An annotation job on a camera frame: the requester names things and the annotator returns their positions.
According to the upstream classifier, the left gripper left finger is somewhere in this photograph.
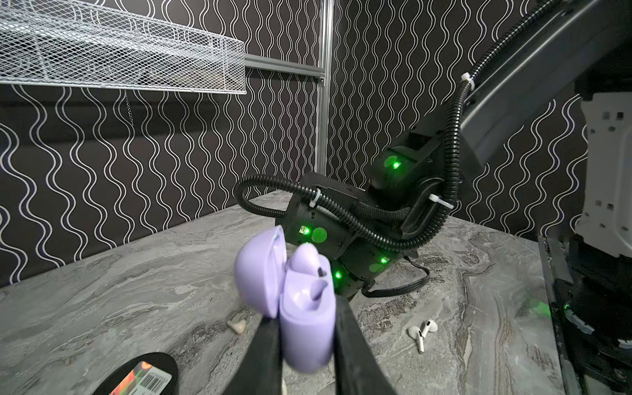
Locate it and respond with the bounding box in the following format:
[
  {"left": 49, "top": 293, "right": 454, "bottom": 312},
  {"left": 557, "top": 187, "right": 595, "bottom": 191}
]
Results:
[{"left": 223, "top": 318, "right": 283, "bottom": 394}]

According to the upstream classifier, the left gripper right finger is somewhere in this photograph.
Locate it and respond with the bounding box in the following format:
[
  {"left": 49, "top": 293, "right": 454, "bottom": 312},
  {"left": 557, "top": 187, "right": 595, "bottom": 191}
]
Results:
[{"left": 333, "top": 296, "right": 395, "bottom": 395}]

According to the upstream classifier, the beige earbud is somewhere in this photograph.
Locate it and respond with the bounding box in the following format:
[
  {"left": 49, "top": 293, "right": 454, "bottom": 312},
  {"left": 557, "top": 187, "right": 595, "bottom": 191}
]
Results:
[{"left": 226, "top": 319, "right": 247, "bottom": 335}]

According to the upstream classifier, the purple earbud charging case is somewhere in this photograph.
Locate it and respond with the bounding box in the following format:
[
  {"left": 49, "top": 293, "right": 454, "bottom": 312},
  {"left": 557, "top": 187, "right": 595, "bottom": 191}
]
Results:
[{"left": 234, "top": 225, "right": 337, "bottom": 374}]

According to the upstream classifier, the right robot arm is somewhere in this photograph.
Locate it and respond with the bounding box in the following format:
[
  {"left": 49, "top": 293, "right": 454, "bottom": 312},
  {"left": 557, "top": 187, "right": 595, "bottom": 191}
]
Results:
[{"left": 228, "top": 1, "right": 631, "bottom": 394}]

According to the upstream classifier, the white stem earbuds pair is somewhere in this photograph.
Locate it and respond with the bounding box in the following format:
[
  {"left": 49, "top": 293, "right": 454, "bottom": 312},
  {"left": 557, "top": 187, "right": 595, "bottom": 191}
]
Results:
[{"left": 407, "top": 319, "right": 438, "bottom": 353}]

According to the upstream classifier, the black round digital timer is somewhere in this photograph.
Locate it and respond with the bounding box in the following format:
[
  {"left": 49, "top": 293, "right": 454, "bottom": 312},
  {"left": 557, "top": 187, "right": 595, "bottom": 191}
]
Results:
[{"left": 93, "top": 352, "right": 179, "bottom": 395}]

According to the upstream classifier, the white wire mesh basket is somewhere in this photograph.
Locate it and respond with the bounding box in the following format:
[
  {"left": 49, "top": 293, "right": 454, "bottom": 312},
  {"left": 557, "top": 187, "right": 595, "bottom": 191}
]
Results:
[{"left": 1, "top": 1, "right": 246, "bottom": 95}]

